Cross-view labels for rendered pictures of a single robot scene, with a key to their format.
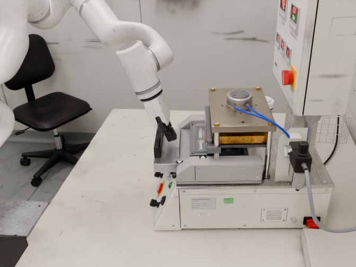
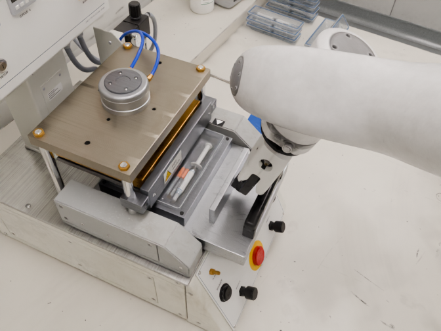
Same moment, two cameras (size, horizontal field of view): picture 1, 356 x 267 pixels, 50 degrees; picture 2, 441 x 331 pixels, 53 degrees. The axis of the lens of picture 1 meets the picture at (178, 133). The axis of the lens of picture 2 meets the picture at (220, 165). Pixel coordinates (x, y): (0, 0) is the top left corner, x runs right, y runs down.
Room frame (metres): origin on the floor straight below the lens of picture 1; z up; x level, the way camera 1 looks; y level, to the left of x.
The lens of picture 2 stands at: (1.52, 0.13, 1.59)
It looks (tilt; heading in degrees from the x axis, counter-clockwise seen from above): 50 degrees down; 199
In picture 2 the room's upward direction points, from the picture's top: 3 degrees clockwise
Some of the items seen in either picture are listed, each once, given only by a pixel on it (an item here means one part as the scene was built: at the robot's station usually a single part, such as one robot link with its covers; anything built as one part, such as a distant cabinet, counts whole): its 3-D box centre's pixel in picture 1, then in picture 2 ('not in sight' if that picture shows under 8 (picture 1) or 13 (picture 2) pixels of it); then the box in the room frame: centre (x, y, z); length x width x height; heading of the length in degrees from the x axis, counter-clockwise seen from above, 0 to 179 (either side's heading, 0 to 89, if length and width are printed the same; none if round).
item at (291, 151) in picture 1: (295, 161); (134, 41); (0.83, -0.31, 1.05); 0.15 x 0.05 x 0.15; 177
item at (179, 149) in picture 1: (201, 144); (192, 176); (1.06, -0.07, 0.97); 0.30 x 0.22 x 0.08; 87
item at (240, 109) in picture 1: (249, 115); (119, 98); (1.04, -0.22, 1.08); 0.31 x 0.24 x 0.13; 177
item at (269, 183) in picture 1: (247, 154); (123, 164); (1.06, -0.23, 0.93); 0.46 x 0.35 x 0.01; 87
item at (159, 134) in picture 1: (158, 140); (264, 197); (1.07, 0.06, 0.99); 0.15 x 0.02 x 0.04; 177
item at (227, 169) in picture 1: (216, 170); (204, 123); (0.92, -0.11, 0.96); 0.26 x 0.05 x 0.07; 87
